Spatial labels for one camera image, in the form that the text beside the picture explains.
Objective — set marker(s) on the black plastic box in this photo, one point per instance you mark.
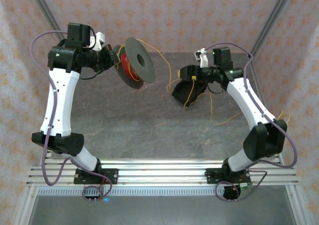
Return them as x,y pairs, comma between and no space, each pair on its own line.
182,93

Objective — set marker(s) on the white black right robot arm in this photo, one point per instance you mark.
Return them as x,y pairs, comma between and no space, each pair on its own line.
244,98

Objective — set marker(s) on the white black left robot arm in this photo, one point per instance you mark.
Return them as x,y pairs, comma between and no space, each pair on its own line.
59,98

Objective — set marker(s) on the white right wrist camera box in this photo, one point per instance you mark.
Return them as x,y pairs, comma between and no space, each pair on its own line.
203,58

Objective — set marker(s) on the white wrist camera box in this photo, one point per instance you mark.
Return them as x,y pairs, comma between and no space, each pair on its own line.
98,40
203,58

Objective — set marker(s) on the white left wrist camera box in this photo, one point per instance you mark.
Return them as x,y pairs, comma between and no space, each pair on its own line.
98,40

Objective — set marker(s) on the aluminium frame post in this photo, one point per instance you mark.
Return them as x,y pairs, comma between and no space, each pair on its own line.
25,205
276,8
46,8
297,205

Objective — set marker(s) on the aluminium side rail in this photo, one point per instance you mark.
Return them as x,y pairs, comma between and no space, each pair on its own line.
258,85

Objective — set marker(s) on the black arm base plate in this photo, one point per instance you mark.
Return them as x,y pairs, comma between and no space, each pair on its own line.
112,176
211,176

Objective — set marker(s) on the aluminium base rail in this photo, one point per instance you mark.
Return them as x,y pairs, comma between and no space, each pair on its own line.
159,172

